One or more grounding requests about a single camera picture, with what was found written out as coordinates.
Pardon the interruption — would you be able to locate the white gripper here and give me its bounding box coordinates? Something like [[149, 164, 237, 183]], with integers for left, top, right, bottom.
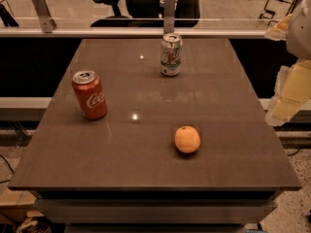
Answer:
[[264, 0, 311, 126]]

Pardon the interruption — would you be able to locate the white green 7up can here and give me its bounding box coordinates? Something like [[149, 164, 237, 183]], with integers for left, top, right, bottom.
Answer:
[[160, 33, 183, 77]]

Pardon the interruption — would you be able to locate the red coca-cola can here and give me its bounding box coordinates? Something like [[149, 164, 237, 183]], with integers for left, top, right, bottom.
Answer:
[[72, 70, 108, 119]]

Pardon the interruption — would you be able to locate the orange fruit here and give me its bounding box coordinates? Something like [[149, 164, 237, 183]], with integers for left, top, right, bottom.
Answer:
[[174, 126, 201, 153]]

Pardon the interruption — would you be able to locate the black office chair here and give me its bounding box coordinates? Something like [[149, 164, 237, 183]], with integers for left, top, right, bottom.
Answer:
[[91, 0, 200, 27]]

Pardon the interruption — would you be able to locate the wooden frame chair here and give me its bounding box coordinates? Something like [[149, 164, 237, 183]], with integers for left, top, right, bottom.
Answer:
[[259, 0, 296, 24]]

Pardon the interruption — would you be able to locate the middle metal bracket post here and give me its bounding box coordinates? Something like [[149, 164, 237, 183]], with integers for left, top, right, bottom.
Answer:
[[163, 0, 175, 34]]

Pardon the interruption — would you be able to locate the left metal bracket post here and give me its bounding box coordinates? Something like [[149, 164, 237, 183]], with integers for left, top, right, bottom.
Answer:
[[31, 0, 56, 33]]

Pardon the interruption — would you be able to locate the black floor cable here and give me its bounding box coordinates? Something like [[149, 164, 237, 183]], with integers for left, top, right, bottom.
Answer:
[[0, 153, 16, 184]]

